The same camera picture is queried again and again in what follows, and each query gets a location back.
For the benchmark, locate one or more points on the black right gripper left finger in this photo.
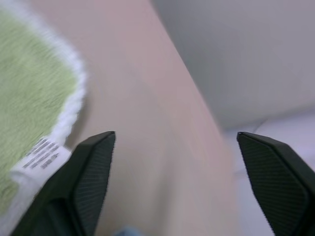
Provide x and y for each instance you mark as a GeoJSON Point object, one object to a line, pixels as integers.
{"type": "Point", "coordinates": [81, 186]}

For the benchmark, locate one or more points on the green towel with white edge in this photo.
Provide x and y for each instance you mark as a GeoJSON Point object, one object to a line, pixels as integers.
{"type": "Point", "coordinates": [32, 78]}

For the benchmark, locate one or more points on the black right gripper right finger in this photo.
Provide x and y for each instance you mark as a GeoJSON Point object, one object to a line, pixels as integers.
{"type": "Point", "coordinates": [278, 182]}

